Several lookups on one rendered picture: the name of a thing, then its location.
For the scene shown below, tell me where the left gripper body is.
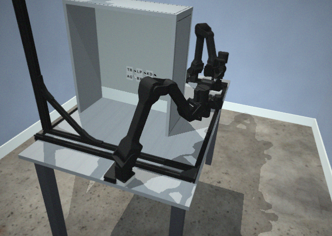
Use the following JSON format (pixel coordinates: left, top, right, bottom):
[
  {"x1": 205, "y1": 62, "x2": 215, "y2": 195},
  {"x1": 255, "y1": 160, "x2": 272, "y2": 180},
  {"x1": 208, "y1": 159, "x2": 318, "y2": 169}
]
[{"x1": 213, "y1": 58, "x2": 226, "y2": 92}]

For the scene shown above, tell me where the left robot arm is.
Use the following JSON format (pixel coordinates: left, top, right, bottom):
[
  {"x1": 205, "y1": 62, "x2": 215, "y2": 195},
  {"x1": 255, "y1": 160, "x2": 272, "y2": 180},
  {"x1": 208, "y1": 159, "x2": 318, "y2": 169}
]
[{"x1": 187, "y1": 23, "x2": 229, "y2": 83}]

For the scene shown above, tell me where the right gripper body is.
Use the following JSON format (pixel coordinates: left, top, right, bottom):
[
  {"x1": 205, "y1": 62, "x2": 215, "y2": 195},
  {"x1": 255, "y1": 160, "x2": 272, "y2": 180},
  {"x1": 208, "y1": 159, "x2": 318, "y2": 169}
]
[{"x1": 200, "y1": 78, "x2": 215, "y2": 118}]

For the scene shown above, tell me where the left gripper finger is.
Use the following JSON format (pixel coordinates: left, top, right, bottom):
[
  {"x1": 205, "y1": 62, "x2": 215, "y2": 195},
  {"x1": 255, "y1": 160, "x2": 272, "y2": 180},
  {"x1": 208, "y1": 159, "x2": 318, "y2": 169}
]
[
  {"x1": 215, "y1": 79, "x2": 222, "y2": 85},
  {"x1": 212, "y1": 68, "x2": 224, "y2": 79}
]

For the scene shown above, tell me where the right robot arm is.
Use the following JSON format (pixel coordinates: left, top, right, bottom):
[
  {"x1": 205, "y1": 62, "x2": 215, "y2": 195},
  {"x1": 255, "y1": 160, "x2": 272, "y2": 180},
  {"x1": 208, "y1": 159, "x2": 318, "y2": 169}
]
[{"x1": 112, "y1": 76, "x2": 223, "y2": 183}]

